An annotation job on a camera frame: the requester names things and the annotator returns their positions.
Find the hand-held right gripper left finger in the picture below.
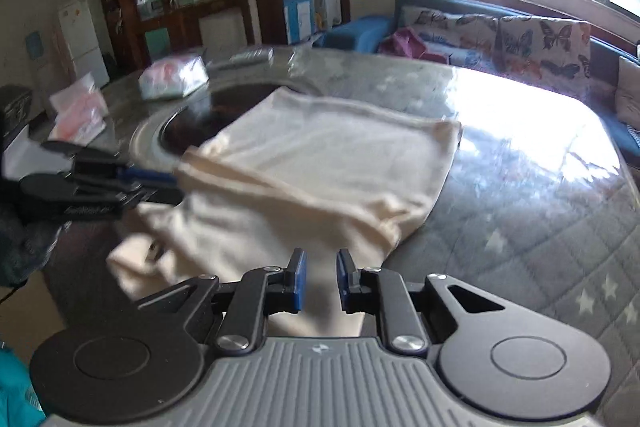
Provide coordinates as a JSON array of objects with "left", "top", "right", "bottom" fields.
[{"left": 135, "top": 248, "right": 307, "bottom": 356}]

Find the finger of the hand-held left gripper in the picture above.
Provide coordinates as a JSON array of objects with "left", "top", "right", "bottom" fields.
[
  {"left": 41, "top": 139, "right": 178, "bottom": 188},
  {"left": 77, "top": 184, "right": 185, "bottom": 210}
]

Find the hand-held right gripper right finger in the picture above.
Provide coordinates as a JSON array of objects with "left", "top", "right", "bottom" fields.
[{"left": 336, "top": 248, "right": 506, "bottom": 356}]

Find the cream garment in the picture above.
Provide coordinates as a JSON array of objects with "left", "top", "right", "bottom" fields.
[{"left": 106, "top": 86, "right": 463, "bottom": 340}]

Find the pink white tissue pack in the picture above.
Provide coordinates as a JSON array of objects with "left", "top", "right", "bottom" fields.
[
  {"left": 49, "top": 73, "right": 108, "bottom": 142},
  {"left": 137, "top": 56, "right": 210, "bottom": 100}
]

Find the round black induction cooktop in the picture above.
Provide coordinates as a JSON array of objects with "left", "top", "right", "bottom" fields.
[{"left": 129, "top": 82, "right": 281, "bottom": 158}]

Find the white refrigerator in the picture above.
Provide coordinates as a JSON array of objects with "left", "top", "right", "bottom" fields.
[{"left": 56, "top": 0, "right": 110, "bottom": 88}]

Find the person's teal clothing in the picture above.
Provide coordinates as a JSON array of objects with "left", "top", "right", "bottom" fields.
[{"left": 0, "top": 347, "right": 48, "bottom": 427}]

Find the blue cabinet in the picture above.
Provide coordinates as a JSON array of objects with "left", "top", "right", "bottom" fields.
[{"left": 280, "top": 0, "right": 318, "bottom": 45}]

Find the pink cloth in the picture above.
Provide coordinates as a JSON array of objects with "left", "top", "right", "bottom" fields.
[{"left": 377, "top": 27, "right": 431, "bottom": 62}]

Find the blue sofa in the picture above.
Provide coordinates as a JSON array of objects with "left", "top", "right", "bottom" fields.
[{"left": 312, "top": 0, "right": 640, "bottom": 168}]

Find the butterfly print cushion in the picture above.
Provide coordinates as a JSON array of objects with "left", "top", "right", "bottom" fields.
[
  {"left": 497, "top": 17, "right": 592, "bottom": 100},
  {"left": 400, "top": 5, "right": 501, "bottom": 68}
]

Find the grey pillow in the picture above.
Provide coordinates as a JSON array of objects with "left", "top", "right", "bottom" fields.
[{"left": 614, "top": 56, "right": 640, "bottom": 130}]

